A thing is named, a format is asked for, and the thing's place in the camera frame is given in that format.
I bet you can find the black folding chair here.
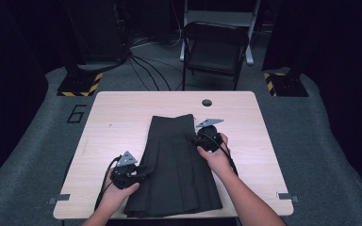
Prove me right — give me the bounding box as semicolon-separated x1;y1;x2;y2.
181;21;250;92

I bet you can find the black stand base striped edge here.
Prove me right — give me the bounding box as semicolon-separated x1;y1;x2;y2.
263;72;309;98
57;71;104;98

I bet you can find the black pleated skirt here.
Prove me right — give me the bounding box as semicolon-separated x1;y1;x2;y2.
123;113;223;219

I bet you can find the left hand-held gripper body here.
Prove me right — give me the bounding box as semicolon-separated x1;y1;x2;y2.
109;151;140;190

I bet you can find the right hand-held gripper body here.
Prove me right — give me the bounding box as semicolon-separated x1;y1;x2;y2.
195;118;225;153

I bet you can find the dark curtain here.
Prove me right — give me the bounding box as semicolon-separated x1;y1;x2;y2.
0;0;86;192
261;0;362;208

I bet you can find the grey tape piece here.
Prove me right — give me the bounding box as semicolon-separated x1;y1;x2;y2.
275;191;300;203
48;193;72;205

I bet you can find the white metal stand frame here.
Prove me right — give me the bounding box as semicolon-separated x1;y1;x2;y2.
179;0;262;66

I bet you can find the person's right hand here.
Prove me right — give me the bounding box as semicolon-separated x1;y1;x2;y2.
196;133;234;181

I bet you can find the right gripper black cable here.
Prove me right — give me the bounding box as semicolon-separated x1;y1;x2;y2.
200;131;239;177

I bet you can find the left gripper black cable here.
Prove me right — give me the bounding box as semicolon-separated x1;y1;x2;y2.
93;154;123;212

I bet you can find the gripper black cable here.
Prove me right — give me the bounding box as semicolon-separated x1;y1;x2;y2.
200;131;239;177
93;154;123;212

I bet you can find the black tape floor marking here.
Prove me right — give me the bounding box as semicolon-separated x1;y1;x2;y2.
66;105;88;124

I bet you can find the bundle of black floor cables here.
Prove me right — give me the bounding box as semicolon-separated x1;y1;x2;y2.
127;36;185;92

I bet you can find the dark equipment cabinet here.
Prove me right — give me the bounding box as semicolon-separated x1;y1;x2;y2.
59;0;130;66

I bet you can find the person's left hand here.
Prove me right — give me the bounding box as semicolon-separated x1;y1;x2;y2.
102;178;141;211

